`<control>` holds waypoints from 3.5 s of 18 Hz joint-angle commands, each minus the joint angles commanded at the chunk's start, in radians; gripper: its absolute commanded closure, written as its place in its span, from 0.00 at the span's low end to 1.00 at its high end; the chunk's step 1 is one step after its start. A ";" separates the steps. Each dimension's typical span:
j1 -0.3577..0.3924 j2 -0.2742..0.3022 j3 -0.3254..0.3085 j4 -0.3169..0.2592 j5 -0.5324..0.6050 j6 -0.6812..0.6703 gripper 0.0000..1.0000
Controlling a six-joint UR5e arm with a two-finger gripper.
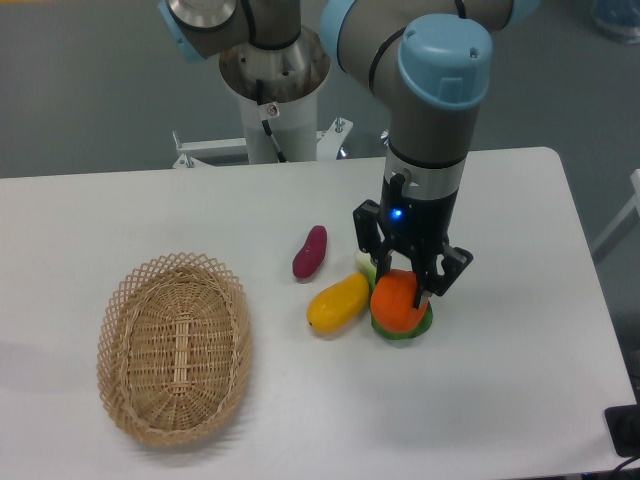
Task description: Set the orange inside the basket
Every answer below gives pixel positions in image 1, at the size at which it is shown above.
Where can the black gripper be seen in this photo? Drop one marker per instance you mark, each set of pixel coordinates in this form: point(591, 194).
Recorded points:
point(416, 229)

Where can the orange toy fruit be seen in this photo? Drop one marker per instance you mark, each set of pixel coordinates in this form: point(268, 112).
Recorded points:
point(392, 303)

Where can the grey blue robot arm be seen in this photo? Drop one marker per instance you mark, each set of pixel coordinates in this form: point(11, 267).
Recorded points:
point(428, 62)

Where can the woven wicker basket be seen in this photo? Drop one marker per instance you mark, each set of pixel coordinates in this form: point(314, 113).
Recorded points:
point(175, 350)

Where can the yellow toy mango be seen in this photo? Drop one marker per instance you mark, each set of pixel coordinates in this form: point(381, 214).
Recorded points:
point(334, 307)

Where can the purple toy sweet potato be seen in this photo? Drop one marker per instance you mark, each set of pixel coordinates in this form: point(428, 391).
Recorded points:
point(311, 255)

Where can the black device at table edge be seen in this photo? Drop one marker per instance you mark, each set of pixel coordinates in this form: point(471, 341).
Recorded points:
point(623, 426)

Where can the blue object top right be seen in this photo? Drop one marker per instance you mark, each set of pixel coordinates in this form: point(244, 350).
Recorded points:
point(617, 19)

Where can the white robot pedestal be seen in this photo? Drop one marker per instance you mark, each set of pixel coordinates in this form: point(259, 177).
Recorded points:
point(277, 93)

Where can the white frame at right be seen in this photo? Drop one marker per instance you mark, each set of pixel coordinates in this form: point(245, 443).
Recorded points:
point(620, 225)

